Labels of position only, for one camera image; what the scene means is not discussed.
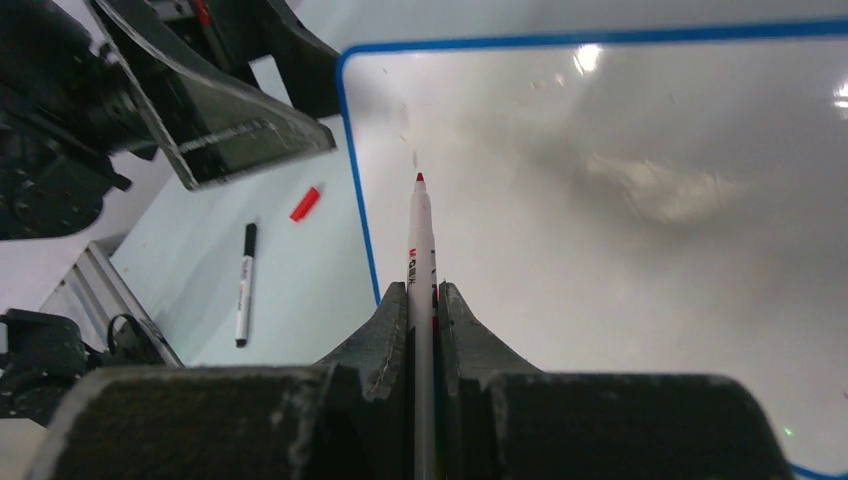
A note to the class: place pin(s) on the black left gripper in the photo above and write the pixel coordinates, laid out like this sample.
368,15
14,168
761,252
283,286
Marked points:
225,88

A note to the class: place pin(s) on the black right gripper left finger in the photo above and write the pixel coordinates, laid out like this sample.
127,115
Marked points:
342,417

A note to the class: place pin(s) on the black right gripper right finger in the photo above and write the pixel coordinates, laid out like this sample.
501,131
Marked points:
504,418

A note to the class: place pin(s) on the red marker cap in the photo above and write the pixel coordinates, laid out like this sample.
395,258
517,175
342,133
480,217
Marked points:
305,206

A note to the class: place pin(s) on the red whiteboard marker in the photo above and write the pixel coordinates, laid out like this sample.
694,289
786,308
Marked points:
423,313

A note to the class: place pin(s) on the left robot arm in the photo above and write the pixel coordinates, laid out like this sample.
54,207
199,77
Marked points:
66,111

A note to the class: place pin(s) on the black whiteboard marker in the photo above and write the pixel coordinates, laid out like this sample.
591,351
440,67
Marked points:
245,285

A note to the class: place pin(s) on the white blue-framed whiteboard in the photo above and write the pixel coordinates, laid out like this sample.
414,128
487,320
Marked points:
634,200

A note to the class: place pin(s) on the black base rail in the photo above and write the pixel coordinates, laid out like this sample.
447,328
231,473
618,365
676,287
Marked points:
91,320

